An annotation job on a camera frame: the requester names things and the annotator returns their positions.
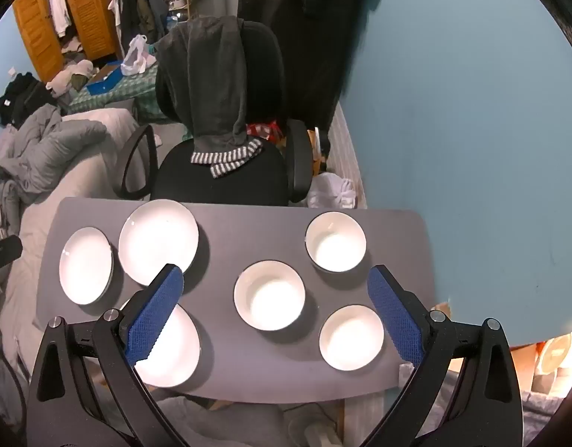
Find black clothes pile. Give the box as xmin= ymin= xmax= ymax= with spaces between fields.
xmin=0 ymin=72 xmax=59 ymax=127

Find white round appliance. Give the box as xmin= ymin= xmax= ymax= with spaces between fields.
xmin=532 ymin=332 xmax=572 ymax=383

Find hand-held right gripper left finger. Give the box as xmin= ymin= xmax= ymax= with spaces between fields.
xmin=27 ymin=264 xmax=190 ymax=447

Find black hanging coat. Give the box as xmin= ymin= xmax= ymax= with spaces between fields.
xmin=237 ymin=0 xmax=385 ymax=159

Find black office chair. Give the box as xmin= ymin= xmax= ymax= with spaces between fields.
xmin=116 ymin=21 xmax=313 ymax=206

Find white plastic bag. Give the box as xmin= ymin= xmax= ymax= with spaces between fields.
xmin=121 ymin=34 xmax=155 ymax=76

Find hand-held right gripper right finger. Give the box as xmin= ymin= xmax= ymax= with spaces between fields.
xmin=360 ymin=264 xmax=524 ymax=447

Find white bowl with dark rim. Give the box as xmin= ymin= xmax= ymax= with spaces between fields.
xmin=305 ymin=211 xmax=367 ymax=274
xmin=319 ymin=304 xmax=385 ymax=372
xmin=233 ymin=260 xmax=307 ymax=332

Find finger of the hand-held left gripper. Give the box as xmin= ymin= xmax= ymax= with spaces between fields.
xmin=0 ymin=235 xmax=24 ymax=273

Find white hanging garment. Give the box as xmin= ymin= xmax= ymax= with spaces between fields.
xmin=48 ymin=0 xmax=73 ymax=37

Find red orange packet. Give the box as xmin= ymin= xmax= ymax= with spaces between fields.
xmin=246 ymin=121 xmax=285 ymax=143

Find dark grey hoodie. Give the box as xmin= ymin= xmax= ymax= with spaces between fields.
xmin=154 ymin=16 xmax=264 ymax=150

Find white clothes pile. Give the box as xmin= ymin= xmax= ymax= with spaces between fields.
xmin=45 ymin=60 xmax=101 ymax=99

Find light grey bed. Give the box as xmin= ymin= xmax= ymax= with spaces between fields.
xmin=0 ymin=108 xmax=148 ymax=385

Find white crumpled cloth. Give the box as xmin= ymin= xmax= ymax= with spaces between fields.
xmin=306 ymin=172 xmax=357 ymax=210

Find dark jackets on clothes rack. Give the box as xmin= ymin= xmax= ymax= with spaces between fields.
xmin=110 ymin=0 xmax=171 ymax=57

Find white appliance under table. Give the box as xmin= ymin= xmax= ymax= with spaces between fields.
xmin=286 ymin=402 xmax=345 ymax=447

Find green checked blanket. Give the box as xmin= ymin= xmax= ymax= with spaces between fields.
xmin=68 ymin=63 xmax=169 ymax=121

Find white plate with dark rim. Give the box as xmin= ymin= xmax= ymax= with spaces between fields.
xmin=119 ymin=299 xmax=202 ymax=388
xmin=59 ymin=226 xmax=114 ymax=305
xmin=118 ymin=199 xmax=200 ymax=287

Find blue box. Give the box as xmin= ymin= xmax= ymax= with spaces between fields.
xmin=86 ymin=62 xmax=124 ymax=96

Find orange wooden wardrobe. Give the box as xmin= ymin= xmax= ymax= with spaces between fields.
xmin=12 ymin=0 xmax=124 ymax=83

